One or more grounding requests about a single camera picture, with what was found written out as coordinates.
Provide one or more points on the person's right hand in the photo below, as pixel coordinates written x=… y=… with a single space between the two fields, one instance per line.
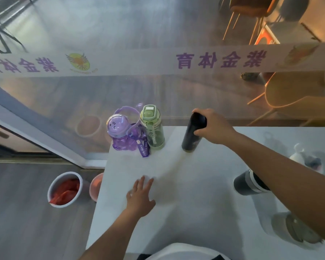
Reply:
x=218 y=128

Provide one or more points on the person's left hand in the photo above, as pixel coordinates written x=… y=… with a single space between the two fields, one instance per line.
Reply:
x=139 y=201

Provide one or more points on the person's right thumb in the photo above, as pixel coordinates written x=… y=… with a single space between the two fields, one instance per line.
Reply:
x=200 y=131

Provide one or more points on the person's left fingers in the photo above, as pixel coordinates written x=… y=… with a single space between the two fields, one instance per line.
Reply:
x=140 y=185

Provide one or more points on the black insulated bottle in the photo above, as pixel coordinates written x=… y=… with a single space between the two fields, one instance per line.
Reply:
x=192 y=138

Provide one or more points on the person's right forearm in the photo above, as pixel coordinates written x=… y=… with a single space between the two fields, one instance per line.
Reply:
x=284 y=175

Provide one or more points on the person's left forearm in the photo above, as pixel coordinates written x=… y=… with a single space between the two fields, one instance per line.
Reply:
x=111 y=238

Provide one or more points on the pink bucket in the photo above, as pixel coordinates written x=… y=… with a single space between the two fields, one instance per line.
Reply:
x=95 y=188

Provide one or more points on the green plastic water bottle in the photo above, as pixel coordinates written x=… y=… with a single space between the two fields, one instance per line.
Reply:
x=153 y=127

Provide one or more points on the black tumbler with white band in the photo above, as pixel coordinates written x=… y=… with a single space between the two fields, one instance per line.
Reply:
x=246 y=184

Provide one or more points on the person's white shirt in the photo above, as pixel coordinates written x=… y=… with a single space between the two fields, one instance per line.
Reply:
x=184 y=251

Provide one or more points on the white bucket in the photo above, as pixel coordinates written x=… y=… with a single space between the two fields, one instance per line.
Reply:
x=52 y=186

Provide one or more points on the frosted banner strip on glass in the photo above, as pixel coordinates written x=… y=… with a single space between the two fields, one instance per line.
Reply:
x=140 y=62

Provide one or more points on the yellow chair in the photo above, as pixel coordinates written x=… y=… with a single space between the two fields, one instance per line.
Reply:
x=295 y=92

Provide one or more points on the white bottle with dark cap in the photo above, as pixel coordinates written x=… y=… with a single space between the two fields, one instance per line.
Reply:
x=304 y=159

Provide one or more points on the orange stool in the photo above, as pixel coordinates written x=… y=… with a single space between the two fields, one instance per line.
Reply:
x=266 y=36

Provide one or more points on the white and grey cup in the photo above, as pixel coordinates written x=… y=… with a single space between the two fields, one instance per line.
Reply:
x=289 y=227

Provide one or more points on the orange chair with thin legs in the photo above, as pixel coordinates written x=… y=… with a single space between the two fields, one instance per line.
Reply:
x=249 y=6

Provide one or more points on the grey chair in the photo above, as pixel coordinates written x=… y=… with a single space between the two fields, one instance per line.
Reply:
x=293 y=8

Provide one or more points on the black tripod stand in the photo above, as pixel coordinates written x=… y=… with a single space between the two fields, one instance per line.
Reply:
x=1 y=35

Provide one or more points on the grey door frame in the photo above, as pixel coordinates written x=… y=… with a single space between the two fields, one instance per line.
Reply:
x=38 y=129

